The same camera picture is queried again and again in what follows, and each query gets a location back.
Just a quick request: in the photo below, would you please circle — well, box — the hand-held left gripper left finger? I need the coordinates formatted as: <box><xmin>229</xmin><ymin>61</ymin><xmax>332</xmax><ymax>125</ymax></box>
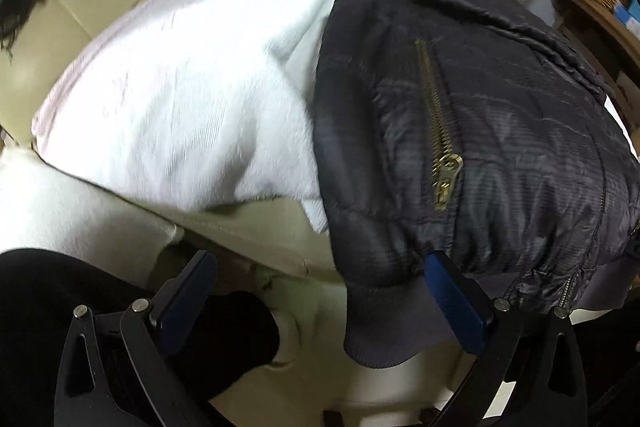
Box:
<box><xmin>54</xmin><ymin>250</ymin><xmax>219</xmax><ymax>427</ymax></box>

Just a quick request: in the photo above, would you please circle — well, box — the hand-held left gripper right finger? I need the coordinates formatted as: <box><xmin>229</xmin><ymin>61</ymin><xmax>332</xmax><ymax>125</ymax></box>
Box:
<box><xmin>423</xmin><ymin>252</ymin><xmax>589</xmax><ymax>427</ymax></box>

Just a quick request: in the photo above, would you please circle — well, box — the dark quilted zip jacket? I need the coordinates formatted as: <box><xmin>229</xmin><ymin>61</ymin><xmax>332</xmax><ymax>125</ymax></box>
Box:
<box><xmin>310</xmin><ymin>0</ymin><xmax>640</xmax><ymax>369</ymax></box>

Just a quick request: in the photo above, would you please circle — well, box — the person's black trouser leg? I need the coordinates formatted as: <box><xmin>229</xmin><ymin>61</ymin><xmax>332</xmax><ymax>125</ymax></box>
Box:
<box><xmin>0</xmin><ymin>248</ymin><xmax>282</xmax><ymax>427</ymax></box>

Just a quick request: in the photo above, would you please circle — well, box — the white blanket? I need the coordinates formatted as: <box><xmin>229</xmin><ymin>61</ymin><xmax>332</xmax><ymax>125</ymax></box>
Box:
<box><xmin>0</xmin><ymin>0</ymin><xmax>501</xmax><ymax>258</ymax></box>

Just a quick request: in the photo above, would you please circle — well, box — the wooden table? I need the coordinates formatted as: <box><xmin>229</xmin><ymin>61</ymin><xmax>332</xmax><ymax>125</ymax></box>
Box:
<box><xmin>542</xmin><ymin>0</ymin><xmax>640</xmax><ymax>80</ymax></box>

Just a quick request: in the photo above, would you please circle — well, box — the cream leather sofa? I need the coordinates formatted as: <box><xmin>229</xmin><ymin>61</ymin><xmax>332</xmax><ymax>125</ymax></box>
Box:
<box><xmin>0</xmin><ymin>0</ymin><xmax>173</xmax><ymax>150</ymax></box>

